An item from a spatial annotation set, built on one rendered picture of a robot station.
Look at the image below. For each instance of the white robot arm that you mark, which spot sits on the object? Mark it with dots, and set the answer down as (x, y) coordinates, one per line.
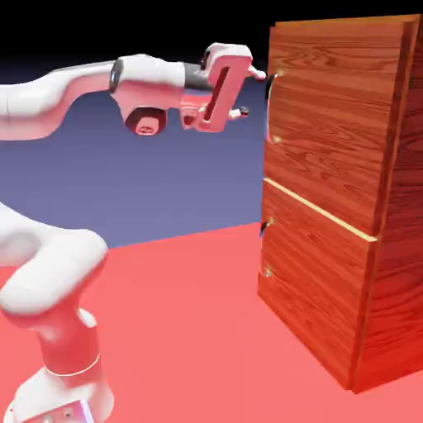
(43, 96)

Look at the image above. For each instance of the large wooden cabinet door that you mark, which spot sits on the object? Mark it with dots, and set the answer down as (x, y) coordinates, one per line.
(333, 125)

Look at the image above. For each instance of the small wooden cabinet door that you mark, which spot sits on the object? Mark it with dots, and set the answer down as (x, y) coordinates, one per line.
(314, 281)

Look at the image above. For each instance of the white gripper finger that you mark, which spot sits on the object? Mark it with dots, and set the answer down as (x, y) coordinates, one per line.
(239, 112)
(257, 73)

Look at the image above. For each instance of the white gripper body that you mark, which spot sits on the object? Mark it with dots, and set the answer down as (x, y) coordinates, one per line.
(228, 82)

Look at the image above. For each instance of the reddish wooden cabinet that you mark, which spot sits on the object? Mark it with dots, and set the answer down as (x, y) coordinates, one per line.
(347, 205)

